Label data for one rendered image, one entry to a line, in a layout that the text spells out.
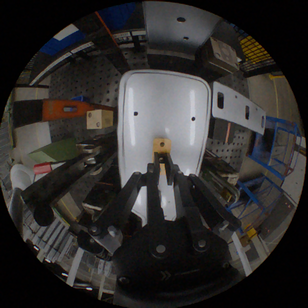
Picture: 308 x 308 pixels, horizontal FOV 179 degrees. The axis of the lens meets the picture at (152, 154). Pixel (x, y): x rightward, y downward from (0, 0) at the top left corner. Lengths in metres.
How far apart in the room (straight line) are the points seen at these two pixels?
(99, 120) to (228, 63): 0.29
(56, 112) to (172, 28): 0.23
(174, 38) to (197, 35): 0.05
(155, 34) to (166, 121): 0.20
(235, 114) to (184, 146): 0.19
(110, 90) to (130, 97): 0.37
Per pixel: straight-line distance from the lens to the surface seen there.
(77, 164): 0.17
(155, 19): 0.22
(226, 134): 0.33
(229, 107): 0.30
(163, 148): 0.20
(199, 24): 0.22
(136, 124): 0.22
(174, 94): 0.23
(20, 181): 0.75
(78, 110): 0.19
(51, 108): 0.15
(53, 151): 0.61
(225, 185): 0.26
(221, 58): 0.26
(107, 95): 0.60
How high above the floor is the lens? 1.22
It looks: 69 degrees down
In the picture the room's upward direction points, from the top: 178 degrees counter-clockwise
